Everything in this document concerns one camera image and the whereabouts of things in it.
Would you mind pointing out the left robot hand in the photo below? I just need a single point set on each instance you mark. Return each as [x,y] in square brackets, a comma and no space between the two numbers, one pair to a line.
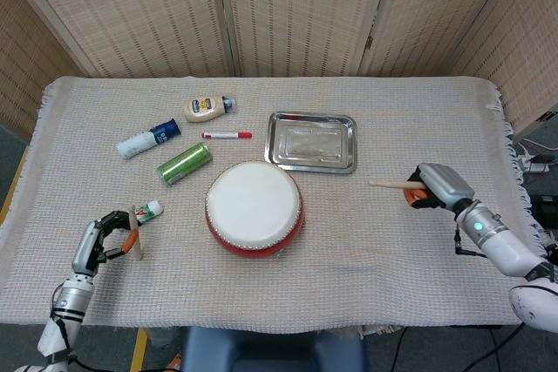
[87,245]

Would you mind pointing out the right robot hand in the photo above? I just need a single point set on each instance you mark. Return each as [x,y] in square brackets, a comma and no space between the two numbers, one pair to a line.
[444,187]

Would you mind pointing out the wooden drumstick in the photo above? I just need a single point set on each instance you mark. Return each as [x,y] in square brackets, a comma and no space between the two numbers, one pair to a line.
[139,252]
[388,183]

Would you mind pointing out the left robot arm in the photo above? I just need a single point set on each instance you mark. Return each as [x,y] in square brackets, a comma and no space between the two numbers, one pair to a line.
[65,298]

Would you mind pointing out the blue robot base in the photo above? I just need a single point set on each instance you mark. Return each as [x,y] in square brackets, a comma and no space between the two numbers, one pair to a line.
[261,346]

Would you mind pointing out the stainless steel tray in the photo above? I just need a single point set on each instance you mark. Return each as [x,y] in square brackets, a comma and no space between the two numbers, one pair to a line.
[311,143]

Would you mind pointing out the red drum white skin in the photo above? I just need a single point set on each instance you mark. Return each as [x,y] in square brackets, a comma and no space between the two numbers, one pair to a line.
[253,206]

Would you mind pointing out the small white green tube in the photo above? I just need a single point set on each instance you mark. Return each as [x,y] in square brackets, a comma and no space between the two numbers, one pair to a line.
[150,210]

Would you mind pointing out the white power strip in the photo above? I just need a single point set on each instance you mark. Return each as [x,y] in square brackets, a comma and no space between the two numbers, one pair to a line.
[538,167]

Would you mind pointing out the black box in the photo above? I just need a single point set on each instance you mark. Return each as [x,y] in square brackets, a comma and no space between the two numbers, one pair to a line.
[545,208]

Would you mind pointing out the beige woven tablecloth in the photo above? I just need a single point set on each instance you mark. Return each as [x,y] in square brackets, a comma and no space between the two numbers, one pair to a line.
[370,259]

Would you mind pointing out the green drink can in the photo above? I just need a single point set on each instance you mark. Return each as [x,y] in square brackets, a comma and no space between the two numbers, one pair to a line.
[183,164]

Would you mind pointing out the orange packet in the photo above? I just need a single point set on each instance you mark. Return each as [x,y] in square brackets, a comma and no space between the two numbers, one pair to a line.
[175,363]

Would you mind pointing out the red white marker pen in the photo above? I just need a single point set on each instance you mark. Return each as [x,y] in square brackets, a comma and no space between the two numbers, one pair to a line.
[226,134]

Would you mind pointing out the cream mayonnaise squeeze bottle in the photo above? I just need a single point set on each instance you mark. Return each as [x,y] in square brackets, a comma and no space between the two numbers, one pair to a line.
[202,109]

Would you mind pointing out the woven folding screen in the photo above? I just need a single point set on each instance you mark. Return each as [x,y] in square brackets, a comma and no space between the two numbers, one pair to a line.
[131,10]

